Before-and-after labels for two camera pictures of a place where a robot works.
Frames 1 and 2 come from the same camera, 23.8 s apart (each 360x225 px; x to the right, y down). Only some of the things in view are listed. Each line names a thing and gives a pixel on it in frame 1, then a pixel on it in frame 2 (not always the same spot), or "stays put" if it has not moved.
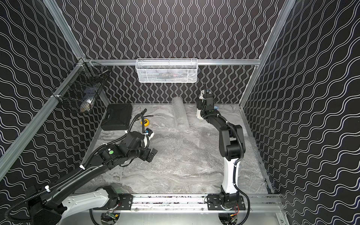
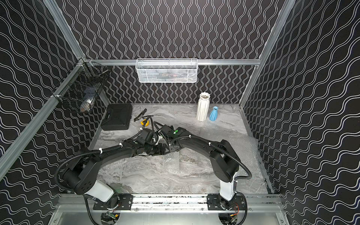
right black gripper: [199, 102] to [170, 149]
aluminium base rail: [197, 203] stays put
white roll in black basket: [87, 106] stays put
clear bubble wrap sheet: [183, 153] to [246, 146]
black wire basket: [80, 92] stays put
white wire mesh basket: [168, 70] stays put
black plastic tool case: [117, 116] stays put
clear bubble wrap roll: [181, 120] to [171, 163]
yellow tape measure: [146, 122] stays put
